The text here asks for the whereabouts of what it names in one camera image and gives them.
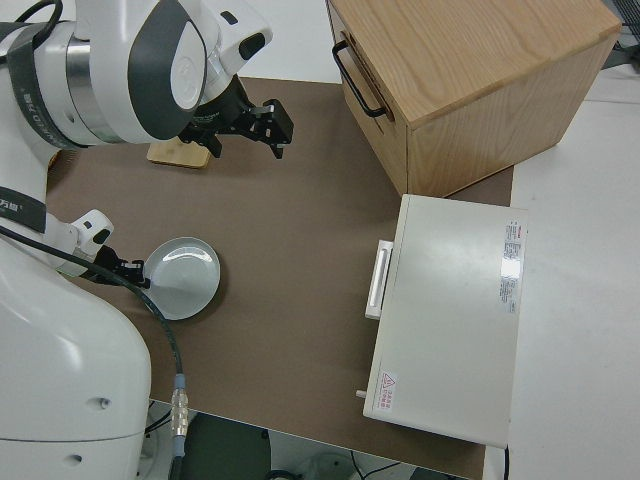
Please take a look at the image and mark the black cable with silver connector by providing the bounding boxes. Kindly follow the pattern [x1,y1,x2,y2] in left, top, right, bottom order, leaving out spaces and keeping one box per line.
[0,224,191,480]

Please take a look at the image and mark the brown table mat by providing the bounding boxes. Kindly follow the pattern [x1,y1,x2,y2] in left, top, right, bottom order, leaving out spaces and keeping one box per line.
[44,74,516,480]

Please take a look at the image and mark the gray plate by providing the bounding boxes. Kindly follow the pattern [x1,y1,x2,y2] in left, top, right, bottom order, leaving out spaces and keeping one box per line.
[148,236,222,322]

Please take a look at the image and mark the small wooden board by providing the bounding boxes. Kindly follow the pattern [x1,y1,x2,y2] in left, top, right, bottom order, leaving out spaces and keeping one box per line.
[146,135,212,172]

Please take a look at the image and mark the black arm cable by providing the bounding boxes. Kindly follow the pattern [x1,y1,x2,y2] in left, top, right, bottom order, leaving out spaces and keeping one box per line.
[13,0,65,40]

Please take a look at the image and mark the cream toaster oven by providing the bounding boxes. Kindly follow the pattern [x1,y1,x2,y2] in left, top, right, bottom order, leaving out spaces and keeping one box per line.
[355,193,530,449]

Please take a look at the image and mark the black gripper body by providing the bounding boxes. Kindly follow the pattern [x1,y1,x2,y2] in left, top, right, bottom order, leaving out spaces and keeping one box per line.
[177,79,266,146]
[93,244,139,285]

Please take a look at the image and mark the black box handle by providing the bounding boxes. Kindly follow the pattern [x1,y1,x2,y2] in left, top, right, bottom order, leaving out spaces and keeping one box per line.
[332,39,396,121]

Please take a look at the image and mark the wooden box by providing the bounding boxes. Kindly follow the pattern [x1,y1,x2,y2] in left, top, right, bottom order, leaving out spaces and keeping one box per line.
[324,0,624,199]

